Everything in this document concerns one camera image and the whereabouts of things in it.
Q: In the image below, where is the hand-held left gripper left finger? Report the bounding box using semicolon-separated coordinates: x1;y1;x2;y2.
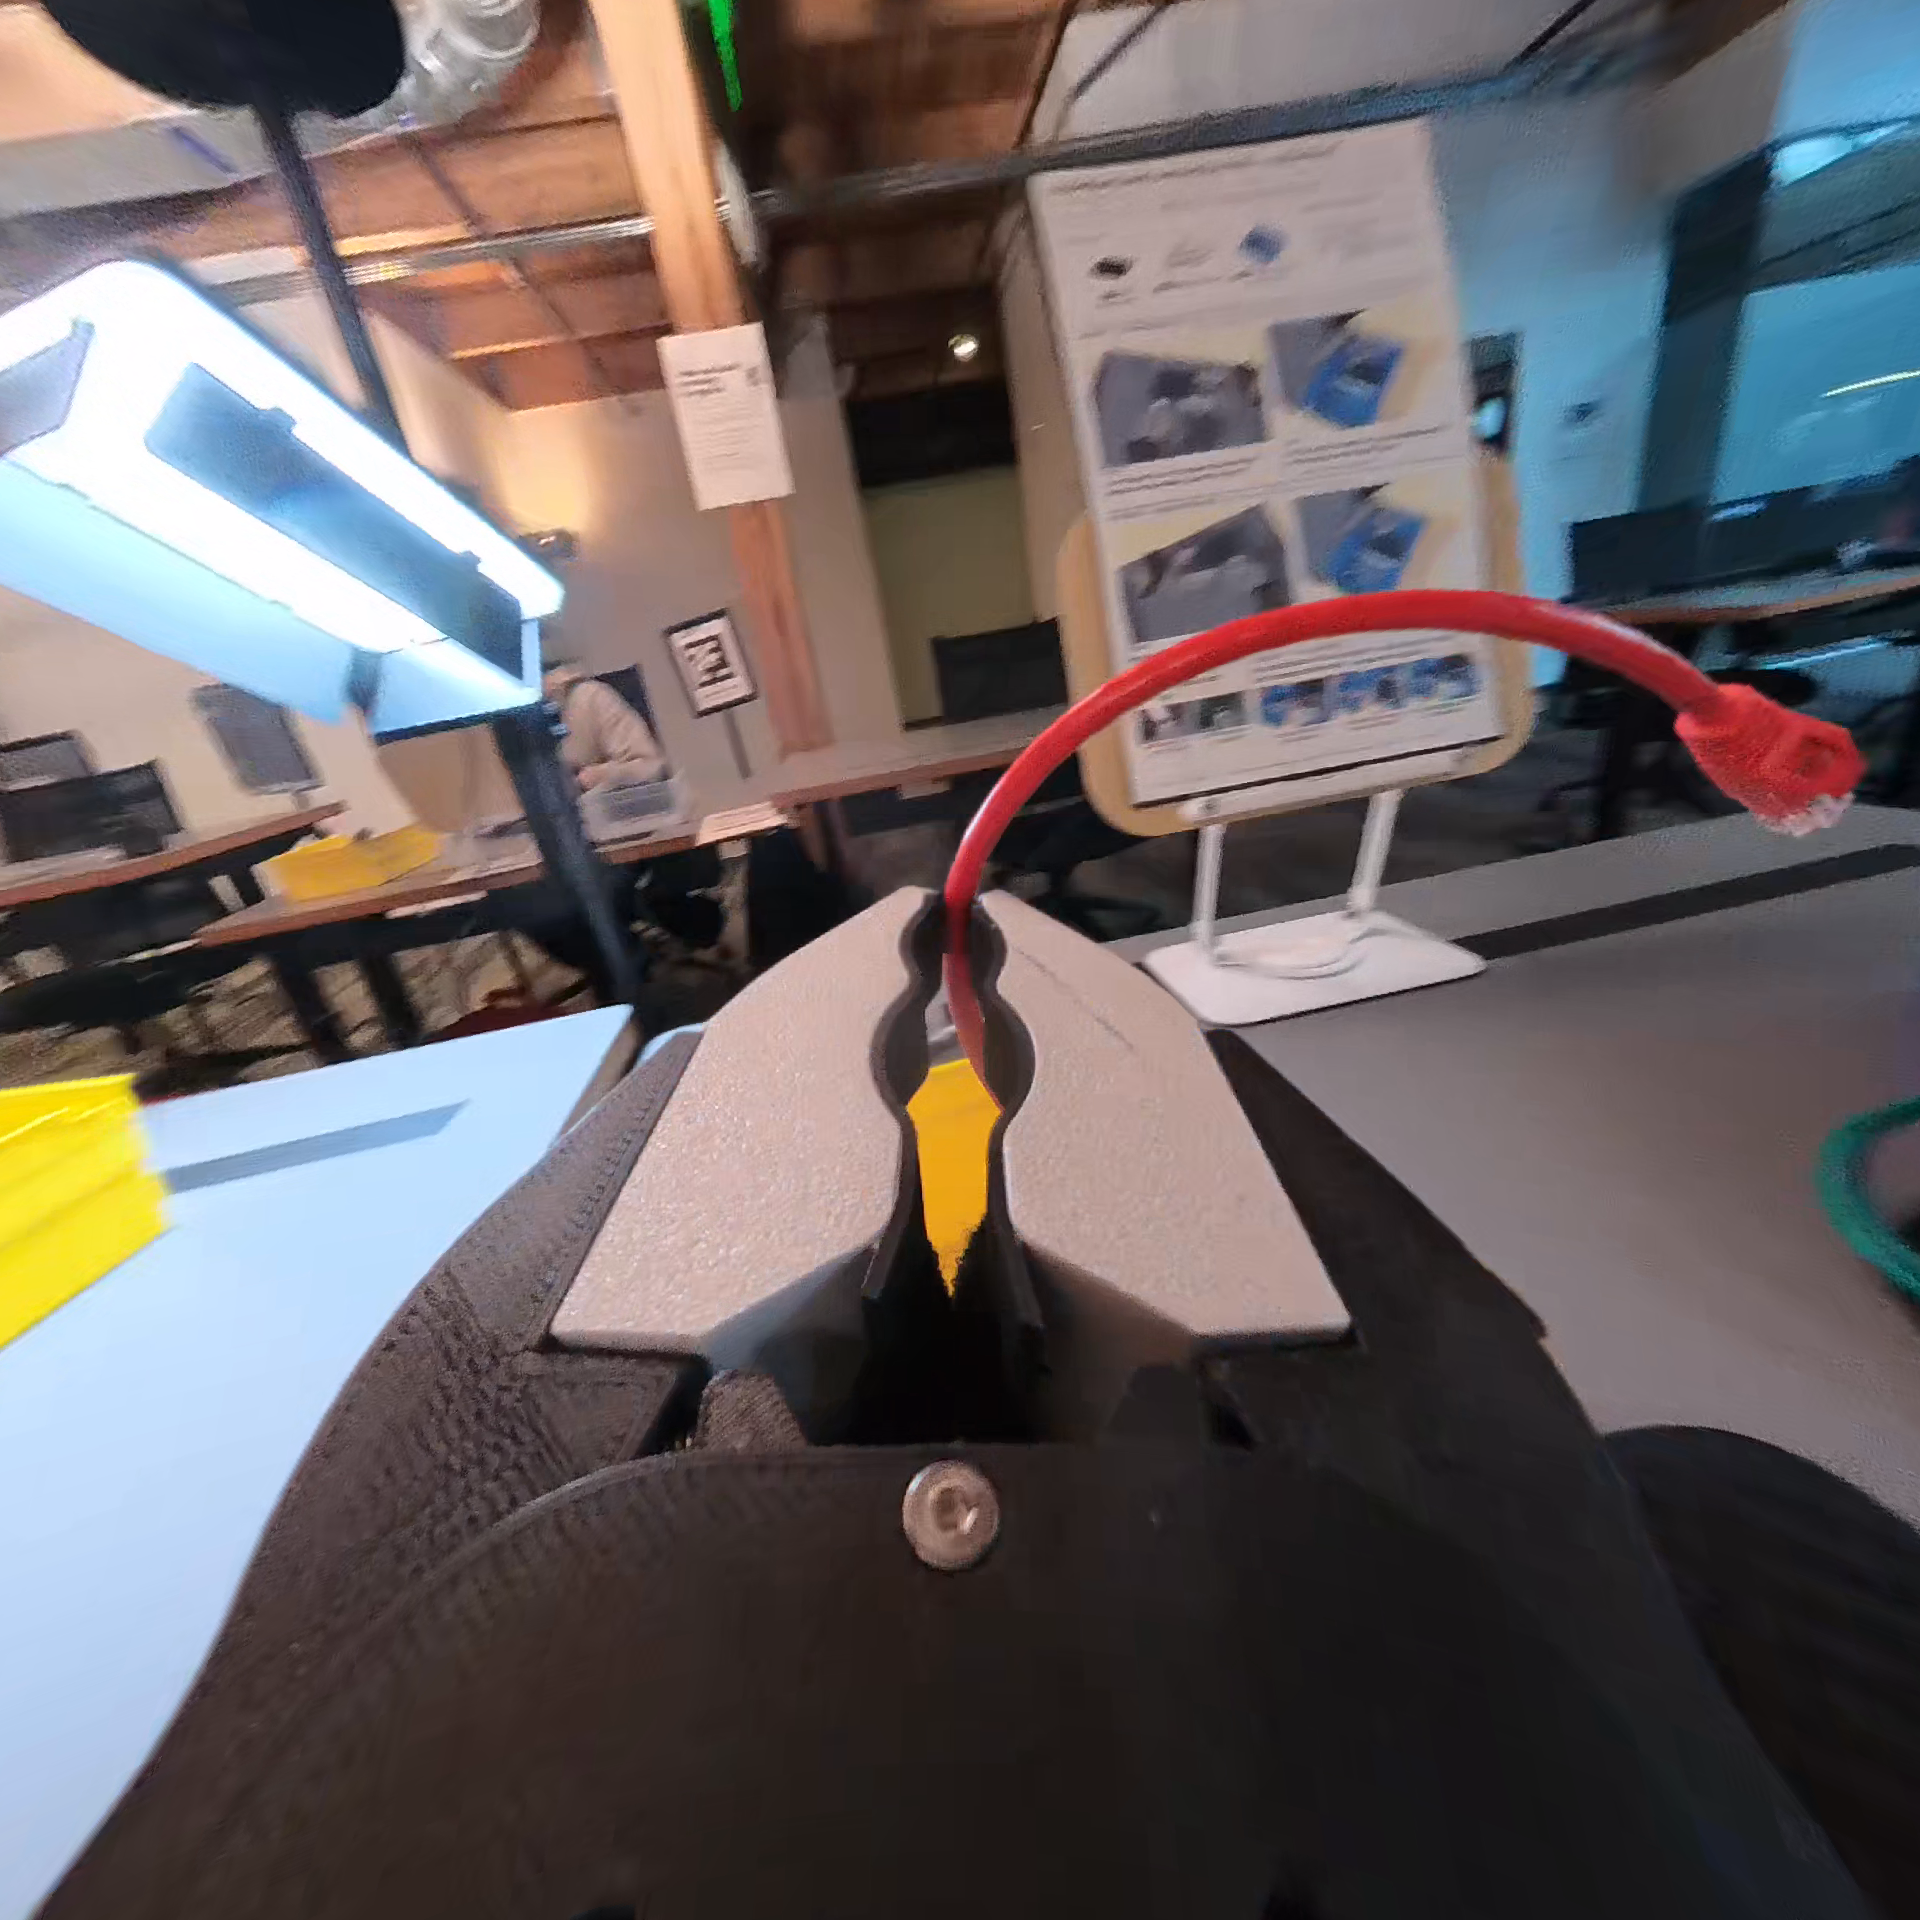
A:
545;883;946;1364

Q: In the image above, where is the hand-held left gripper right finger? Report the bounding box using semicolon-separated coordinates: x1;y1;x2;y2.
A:
983;887;1357;1364

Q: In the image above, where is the green ethernet cable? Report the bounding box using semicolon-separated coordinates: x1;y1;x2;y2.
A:
1813;1095;1920;1305

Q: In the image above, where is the red ethernet cable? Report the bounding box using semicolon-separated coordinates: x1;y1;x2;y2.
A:
942;587;1869;1104

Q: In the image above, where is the black lamp pole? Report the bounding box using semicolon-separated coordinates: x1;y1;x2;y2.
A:
252;89;663;1023

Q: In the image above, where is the wooden top office desk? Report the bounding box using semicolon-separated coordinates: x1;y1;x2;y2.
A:
193;808;798;1051

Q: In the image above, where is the framed marker sign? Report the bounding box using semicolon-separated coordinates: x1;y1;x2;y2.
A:
663;608;757;782

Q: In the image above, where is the black office chair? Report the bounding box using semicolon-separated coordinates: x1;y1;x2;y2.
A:
930;619;1070;724

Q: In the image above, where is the yellow ridged plastic object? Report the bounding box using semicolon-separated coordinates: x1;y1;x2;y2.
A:
0;1072;173;1354

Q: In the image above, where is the black padded wrist rest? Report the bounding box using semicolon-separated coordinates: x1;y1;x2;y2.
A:
1597;1425;1920;1920

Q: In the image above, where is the white paper notice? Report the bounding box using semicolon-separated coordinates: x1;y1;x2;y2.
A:
656;323;798;512

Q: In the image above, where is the white panel lamp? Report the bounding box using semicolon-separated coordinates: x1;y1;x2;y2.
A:
0;257;568;740

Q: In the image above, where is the wooden post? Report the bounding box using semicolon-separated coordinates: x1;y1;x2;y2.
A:
590;0;837;760

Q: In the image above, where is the silver ventilation duct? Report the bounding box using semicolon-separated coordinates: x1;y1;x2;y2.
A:
392;0;538;97

